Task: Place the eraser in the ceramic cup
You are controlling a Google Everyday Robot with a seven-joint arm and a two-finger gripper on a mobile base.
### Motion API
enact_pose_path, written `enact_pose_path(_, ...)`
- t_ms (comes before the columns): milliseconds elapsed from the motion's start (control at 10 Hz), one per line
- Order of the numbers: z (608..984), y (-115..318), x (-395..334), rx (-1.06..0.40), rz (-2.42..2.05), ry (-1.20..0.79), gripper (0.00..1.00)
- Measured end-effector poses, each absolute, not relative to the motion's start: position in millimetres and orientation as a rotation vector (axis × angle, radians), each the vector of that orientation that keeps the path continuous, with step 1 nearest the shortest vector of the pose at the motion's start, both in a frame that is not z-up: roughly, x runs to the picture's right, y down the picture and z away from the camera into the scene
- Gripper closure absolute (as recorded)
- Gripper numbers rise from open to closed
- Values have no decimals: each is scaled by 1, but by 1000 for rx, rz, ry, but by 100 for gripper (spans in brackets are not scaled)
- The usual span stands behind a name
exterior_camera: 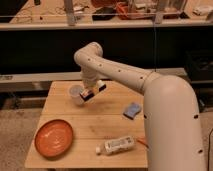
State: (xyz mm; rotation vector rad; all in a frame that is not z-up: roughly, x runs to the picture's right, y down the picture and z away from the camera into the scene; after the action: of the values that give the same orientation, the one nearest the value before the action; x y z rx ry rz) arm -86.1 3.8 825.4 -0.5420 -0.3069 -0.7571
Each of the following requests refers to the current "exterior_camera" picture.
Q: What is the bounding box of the blue eraser sponge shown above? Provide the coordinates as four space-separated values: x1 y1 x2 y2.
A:
123 103 142 120

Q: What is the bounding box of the orange plate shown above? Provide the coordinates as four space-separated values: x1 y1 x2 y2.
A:
34 119 74 158

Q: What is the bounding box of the orange pen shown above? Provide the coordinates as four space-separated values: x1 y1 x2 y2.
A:
136 138 147 146

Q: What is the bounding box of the white ceramic cup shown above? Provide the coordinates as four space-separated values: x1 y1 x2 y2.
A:
69 85 84 106

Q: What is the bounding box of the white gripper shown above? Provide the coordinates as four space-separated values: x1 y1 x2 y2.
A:
80 77 106 101

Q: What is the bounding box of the wooden workbench shelf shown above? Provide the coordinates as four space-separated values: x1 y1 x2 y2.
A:
0 0 213 30

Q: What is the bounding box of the clear plastic bottle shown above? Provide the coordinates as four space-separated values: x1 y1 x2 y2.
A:
95 136 135 155

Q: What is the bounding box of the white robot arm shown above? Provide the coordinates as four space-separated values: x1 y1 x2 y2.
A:
74 42 207 171

